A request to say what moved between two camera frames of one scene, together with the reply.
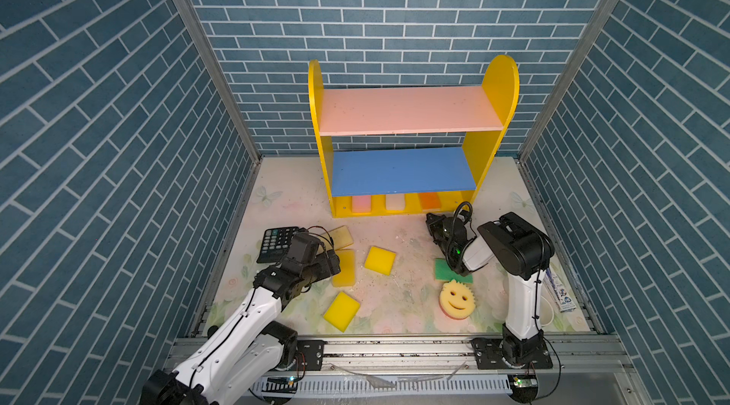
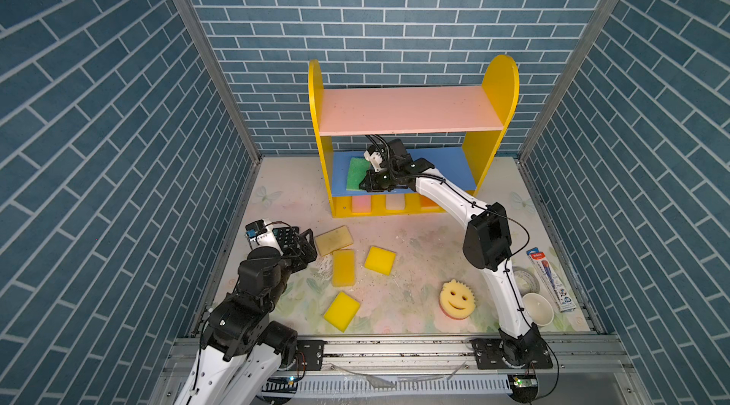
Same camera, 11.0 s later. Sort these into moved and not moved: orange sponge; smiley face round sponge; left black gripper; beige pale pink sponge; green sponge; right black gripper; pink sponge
Moved: right black gripper; green sponge; left black gripper
Not moved: orange sponge; beige pale pink sponge; smiley face round sponge; pink sponge
